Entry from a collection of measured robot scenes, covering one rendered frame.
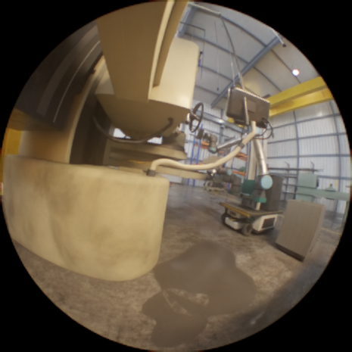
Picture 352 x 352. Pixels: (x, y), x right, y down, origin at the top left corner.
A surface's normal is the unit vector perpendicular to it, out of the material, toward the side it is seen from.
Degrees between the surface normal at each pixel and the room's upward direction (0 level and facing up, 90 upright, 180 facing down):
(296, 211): 90
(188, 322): 0
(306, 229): 90
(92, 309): 0
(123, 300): 0
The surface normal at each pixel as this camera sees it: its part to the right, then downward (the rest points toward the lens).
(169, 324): 0.15, -0.99
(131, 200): 0.64, 0.11
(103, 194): 0.30, 0.06
